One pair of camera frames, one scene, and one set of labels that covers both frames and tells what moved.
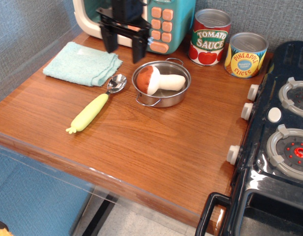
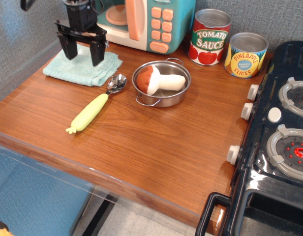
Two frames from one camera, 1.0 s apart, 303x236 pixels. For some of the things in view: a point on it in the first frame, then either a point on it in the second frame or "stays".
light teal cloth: (83, 64) stays
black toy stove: (269, 192) stays
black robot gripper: (126, 17) to (82, 21)
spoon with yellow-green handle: (115, 83) stays
